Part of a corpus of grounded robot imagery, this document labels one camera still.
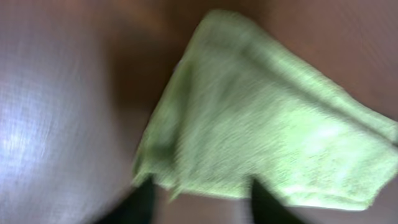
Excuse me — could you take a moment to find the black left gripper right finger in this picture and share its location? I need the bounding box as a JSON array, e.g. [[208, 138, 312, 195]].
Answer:
[[251, 177, 305, 224]]

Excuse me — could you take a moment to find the green microfiber cloth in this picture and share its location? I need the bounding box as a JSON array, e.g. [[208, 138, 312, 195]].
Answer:
[[133, 11, 397, 211]]

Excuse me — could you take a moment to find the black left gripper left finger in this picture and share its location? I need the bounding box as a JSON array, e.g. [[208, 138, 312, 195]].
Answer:
[[93, 177, 155, 224]]

